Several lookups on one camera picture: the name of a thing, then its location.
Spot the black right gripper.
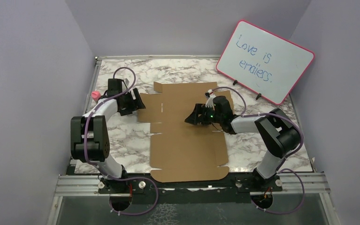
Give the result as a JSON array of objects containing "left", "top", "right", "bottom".
[{"left": 184, "top": 103, "right": 222, "bottom": 126}]

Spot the brown cardboard box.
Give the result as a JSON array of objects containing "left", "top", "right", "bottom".
[{"left": 138, "top": 82, "right": 229, "bottom": 183}]

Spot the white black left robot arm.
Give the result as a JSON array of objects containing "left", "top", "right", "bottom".
[{"left": 70, "top": 78, "right": 145, "bottom": 193}]

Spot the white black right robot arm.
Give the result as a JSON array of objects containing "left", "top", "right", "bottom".
[{"left": 184, "top": 96, "right": 304, "bottom": 191}]

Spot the pink capped small bottle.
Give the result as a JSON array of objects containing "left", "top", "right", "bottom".
[{"left": 91, "top": 91, "right": 101, "bottom": 103}]

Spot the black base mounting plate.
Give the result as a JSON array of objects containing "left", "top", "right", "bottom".
[{"left": 66, "top": 166, "right": 284, "bottom": 206}]

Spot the pink framed whiteboard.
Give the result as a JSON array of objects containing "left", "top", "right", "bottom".
[{"left": 216, "top": 20, "right": 315, "bottom": 105}]

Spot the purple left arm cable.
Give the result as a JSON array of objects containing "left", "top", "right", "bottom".
[{"left": 83, "top": 67, "right": 160, "bottom": 217}]

